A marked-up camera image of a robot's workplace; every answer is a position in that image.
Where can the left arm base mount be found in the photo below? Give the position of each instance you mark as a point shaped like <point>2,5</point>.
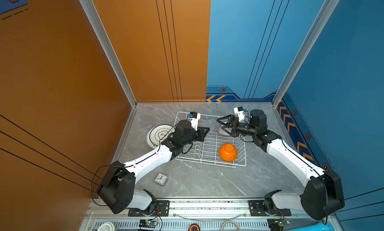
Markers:
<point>159,208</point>

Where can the orange black round object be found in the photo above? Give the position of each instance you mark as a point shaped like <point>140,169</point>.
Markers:
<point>194,227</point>

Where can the small white square clock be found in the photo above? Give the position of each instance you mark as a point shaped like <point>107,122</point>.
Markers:
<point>161,179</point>

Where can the white round container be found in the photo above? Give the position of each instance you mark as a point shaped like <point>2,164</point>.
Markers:
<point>107,226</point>

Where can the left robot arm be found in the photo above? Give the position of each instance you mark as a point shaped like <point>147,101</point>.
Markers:
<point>117,188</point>

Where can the aluminium front rail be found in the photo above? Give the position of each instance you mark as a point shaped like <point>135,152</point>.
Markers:
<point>219,208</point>

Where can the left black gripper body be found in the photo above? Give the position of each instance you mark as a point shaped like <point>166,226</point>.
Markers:
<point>192,136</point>

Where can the circuit board right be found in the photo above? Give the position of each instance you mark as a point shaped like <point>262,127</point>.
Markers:
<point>277,225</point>

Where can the white wire dish rack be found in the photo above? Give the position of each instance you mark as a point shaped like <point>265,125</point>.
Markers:
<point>207,152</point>

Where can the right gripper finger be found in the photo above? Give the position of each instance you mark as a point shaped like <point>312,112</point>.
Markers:
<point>226,120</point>
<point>230,129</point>

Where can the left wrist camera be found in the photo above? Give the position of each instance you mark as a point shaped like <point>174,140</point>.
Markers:
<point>194,119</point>

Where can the green circuit board left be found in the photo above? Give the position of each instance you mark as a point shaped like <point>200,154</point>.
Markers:
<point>147,225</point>

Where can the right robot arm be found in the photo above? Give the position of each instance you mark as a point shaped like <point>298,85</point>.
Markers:
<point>323,194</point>

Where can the orange bowl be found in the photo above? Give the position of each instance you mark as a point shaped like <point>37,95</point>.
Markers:
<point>228,152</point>

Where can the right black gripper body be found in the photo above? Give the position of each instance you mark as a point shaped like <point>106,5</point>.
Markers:
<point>244,129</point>

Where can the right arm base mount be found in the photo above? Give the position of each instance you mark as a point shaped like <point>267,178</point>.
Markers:
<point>265,208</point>

